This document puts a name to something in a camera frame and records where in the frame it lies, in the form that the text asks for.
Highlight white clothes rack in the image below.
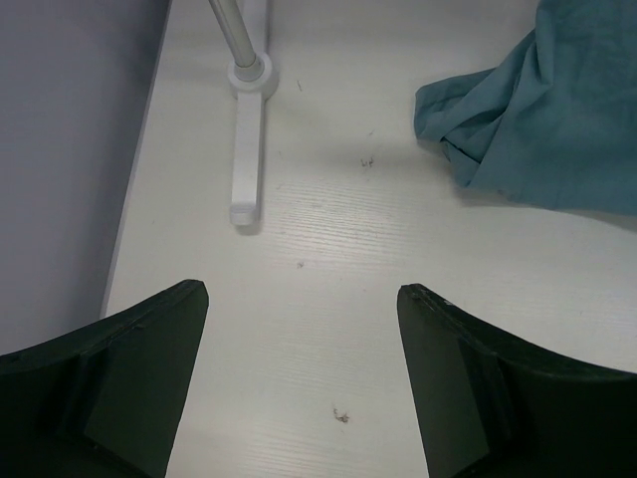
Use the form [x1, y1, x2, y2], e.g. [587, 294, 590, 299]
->
[209, 0, 279, 228]

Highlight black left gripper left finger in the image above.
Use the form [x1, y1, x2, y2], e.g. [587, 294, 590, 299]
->
[1, 280, 208, 477]

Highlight blue t shirt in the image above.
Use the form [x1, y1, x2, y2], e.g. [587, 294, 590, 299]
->
[413, 1, 636, 215]

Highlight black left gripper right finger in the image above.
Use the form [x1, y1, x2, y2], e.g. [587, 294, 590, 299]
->
[397, 284, 636, 477]

